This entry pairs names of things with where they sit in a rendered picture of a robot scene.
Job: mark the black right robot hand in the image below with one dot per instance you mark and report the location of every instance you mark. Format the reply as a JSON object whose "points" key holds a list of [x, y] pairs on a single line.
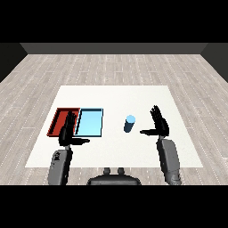
{"points": [[161, 124]]}

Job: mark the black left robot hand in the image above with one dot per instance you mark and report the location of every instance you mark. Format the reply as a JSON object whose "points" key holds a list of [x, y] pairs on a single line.
{"points": [[66, 133]]}

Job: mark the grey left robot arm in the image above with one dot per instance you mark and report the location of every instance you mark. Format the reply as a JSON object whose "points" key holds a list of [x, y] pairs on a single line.
{"points": [[60, 167]]}

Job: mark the red open box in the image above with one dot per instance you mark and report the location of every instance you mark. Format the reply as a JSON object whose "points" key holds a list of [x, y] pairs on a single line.
{"points": [[59, 121]]}

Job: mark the light blue open box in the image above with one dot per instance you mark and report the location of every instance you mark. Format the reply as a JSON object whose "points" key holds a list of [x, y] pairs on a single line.
{"points": [[90, 122]]}

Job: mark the blue can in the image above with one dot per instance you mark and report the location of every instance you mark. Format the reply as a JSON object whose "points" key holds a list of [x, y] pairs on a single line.
{"points": [[129, 123]]}

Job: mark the dark grey robot body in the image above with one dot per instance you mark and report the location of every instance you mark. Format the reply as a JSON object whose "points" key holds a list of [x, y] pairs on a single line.
{"points": [[114, 179]]}

